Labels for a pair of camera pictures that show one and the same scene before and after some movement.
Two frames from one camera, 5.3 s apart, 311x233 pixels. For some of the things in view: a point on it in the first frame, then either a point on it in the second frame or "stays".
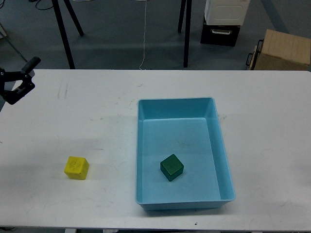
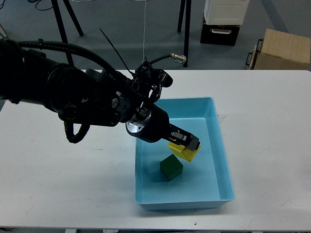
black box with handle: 221,35 stays
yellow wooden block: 77,168 -> 186,153
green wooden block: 171,167 stays
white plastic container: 225,12 stays
